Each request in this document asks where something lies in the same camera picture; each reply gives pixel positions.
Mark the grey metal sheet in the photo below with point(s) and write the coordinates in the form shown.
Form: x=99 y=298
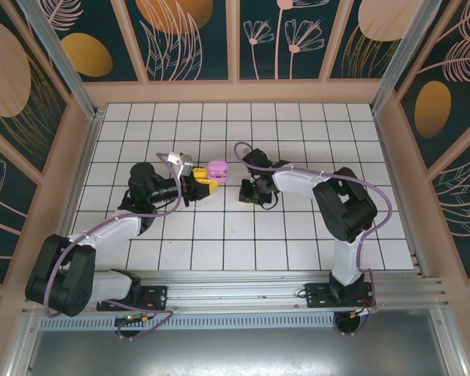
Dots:
x=235 y=352

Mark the aluminium frame post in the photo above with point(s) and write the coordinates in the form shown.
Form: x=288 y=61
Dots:
x=58 y=55
x=403 y=51

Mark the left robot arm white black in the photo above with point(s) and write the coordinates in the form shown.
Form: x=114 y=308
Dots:
x=109 y=233

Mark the aluminium side rail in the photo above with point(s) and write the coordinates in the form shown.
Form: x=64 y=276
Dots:
x=397 y=188
x=80 y=176

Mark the small circuit board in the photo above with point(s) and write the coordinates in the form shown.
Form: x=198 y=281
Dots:
x=364 y=310
x=135 y=318

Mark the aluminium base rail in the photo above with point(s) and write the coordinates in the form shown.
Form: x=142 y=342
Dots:
x=235 y=291

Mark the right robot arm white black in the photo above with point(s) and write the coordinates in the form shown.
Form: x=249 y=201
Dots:
x=297 y=182

